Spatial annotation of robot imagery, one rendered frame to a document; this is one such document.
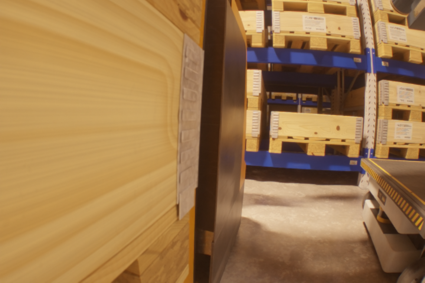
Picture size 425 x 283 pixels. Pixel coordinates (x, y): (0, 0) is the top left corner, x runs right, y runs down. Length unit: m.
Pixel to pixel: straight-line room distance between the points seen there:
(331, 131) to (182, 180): 1.72
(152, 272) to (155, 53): 0.21
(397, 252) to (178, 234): 0.77
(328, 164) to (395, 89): 0.93
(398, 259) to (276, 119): 1.39
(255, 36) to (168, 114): 1.79
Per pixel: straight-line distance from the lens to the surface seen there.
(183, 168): 0.26
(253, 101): 1.84
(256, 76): 1.86
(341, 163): 2.04
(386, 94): 2.13
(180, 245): 0.30
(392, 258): 0.91
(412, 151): 2.32
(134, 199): 0.18
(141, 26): 0.18
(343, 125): 1.94
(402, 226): 0.86
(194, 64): 0.27
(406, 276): 0.82
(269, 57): 1.97
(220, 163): 0.47
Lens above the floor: 0.57
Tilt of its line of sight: 2 degrees down
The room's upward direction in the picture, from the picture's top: 3 degrees clockwise
